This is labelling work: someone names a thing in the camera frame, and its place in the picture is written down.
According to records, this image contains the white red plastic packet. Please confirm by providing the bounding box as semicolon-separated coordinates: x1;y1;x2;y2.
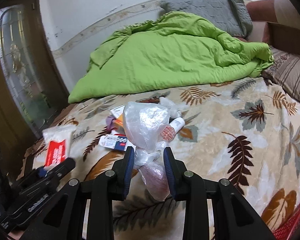
43;124;76;171

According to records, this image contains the white blue medicine box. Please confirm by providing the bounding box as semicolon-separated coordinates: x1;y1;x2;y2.
98;134;131;151

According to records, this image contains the white plastic bottle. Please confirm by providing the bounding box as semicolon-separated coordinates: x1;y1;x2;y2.
169;117;185;134

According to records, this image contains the clear knotted plastic bag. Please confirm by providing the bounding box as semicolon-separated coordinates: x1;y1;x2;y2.
123;101;170;201

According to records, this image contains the purple wrapper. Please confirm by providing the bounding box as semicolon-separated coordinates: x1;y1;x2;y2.
106;116;116;133

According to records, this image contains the orange medicine box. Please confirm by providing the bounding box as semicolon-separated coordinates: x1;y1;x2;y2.
113;119;124;130

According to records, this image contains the leaf patterned bed blanket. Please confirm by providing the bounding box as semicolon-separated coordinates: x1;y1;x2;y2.
22;76;300;240

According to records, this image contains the wooden glass panel door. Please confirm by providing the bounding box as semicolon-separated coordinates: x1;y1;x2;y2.
0;0;69;181

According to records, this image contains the red plastic basket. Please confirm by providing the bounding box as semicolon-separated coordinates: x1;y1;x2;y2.
273;204;300;239

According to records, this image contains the green quilt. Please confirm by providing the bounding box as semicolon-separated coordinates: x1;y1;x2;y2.
68;11;274;103

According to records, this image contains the striped brown pillow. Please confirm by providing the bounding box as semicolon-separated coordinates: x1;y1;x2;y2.
262;47;300;102

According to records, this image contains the grey quilted pillow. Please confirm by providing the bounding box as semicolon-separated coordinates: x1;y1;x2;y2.
160;0;253;38

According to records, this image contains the brown padded headboard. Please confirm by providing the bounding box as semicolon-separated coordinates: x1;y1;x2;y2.
246;0;300;55

